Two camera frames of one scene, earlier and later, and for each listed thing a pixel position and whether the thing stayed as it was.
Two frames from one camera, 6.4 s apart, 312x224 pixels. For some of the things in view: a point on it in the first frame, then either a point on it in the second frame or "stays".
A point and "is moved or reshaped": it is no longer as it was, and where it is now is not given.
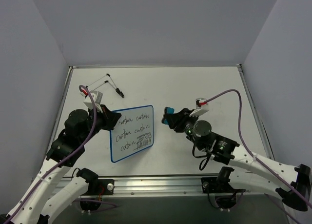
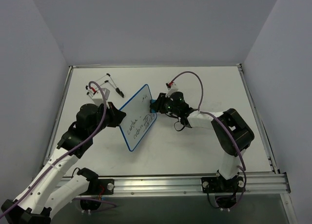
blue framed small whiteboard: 133,132 is moved or reshaped
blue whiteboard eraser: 168,111 → 153,106
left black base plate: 104,187 stays
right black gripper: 178,119 → 160,103
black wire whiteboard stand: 117,90 stays
